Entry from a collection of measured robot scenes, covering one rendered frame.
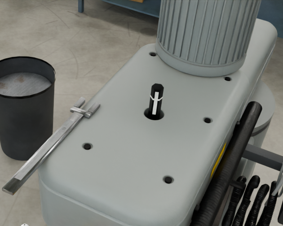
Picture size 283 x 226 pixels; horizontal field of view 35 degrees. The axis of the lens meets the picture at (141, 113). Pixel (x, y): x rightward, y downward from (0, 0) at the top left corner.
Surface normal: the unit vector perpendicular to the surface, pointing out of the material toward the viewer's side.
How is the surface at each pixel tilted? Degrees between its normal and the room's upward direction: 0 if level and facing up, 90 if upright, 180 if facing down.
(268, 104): 0
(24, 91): 0
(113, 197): 27
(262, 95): 0
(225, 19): 90
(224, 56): 90
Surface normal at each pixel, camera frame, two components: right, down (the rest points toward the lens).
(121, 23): 0.09, -0.77
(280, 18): -0.43, 0.55
